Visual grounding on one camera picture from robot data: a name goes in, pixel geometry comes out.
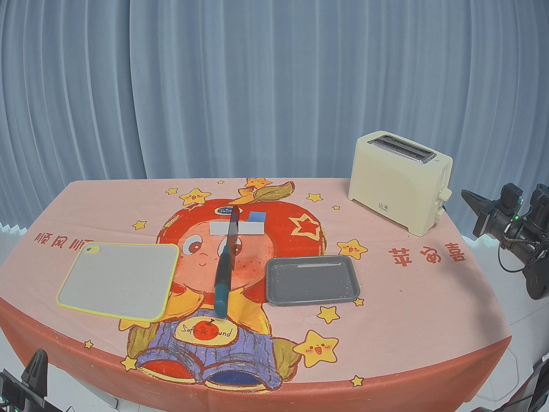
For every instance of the cutting board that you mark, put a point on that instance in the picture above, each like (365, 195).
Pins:
(118, 279)

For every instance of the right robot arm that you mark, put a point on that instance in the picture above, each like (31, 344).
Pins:
(536, 230)

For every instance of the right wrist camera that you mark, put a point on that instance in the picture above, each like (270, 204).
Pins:
(511, 198)

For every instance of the blue paper piece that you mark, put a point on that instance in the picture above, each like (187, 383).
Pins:
(258, 216)

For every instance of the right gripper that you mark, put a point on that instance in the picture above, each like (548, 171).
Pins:
(493, 223)

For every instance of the blue curtain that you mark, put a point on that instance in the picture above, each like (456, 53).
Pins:
(274, 67)

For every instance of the white knife rest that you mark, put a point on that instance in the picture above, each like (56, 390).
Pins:
(251, 228)

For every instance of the cream toaster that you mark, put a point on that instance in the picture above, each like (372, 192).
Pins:
(394, 187)

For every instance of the dark grey tray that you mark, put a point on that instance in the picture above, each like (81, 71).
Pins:
(311, 281)

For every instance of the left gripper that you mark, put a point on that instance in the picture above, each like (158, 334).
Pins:
(17, 395)

